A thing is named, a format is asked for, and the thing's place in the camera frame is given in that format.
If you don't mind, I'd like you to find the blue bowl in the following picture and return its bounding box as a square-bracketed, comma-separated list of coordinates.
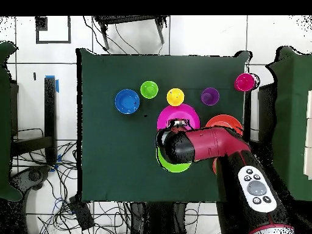
[115, 89, 141, 115]

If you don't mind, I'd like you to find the purple cup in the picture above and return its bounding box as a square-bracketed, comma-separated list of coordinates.
[200, 87, 220, 107]

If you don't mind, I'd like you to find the yellow cup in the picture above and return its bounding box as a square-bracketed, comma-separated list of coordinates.
[166, 88, 185, 107]

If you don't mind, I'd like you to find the green cloth side table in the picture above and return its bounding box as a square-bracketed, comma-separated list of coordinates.
[0, 41, 24, 202]
[264, 45, 312, 202]

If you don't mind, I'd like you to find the large pink bowl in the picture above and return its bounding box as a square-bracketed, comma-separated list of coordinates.
[156, 103, 201, 132]

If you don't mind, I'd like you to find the black stool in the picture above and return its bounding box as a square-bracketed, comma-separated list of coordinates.
[93, 15, 169, 51]

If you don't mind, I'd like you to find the black power box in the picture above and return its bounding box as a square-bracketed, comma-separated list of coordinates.
[68, 196, 95, 231]

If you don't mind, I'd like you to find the black metal frame beam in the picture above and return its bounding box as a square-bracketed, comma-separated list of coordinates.
[10, 76, 57, 165]

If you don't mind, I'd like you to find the green bowl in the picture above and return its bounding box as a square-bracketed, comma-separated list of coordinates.
[155, 147, 193, 174]

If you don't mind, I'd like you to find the dark green tablecloth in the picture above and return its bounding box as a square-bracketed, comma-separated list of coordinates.
[76, 48, 252, 204]

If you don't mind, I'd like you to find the tangle of cables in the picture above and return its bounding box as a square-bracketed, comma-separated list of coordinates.
[10, 127, 137, 234]

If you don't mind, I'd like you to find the blue tape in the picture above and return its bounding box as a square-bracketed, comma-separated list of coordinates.
[44, 74, 60, 93]

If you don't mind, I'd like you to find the black metal post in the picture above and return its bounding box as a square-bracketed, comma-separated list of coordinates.
[243, 91, 252, 142]

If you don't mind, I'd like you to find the pink cup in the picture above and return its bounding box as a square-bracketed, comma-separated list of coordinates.
[233, 73, 257, 93]

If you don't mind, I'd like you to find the large orange bowl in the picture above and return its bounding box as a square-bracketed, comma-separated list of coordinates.
[205, 114, 244, 136]

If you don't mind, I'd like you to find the green cup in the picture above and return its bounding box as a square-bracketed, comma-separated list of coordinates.
[140, 80, 159, 99]

